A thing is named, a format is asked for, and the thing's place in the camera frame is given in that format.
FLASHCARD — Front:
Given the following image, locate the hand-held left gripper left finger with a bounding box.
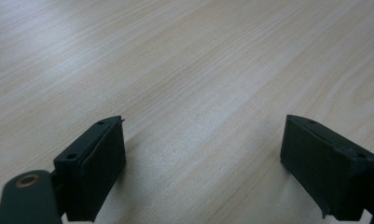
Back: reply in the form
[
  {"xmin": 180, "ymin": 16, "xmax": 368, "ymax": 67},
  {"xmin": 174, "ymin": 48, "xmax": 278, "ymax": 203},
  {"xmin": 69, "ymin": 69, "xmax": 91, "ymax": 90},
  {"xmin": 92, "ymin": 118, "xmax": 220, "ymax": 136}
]
[{"xmin": 52, "ymin": 115, "xmax": 127, "ymax": 223}]

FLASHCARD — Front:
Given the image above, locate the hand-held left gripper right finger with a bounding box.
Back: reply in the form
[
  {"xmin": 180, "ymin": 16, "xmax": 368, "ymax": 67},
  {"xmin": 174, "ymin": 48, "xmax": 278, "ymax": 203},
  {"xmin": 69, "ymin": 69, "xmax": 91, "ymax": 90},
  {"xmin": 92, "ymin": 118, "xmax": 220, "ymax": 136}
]
[{"xmin": 279, "ymin": 114, "xmax": 374, "ymax": 222}]

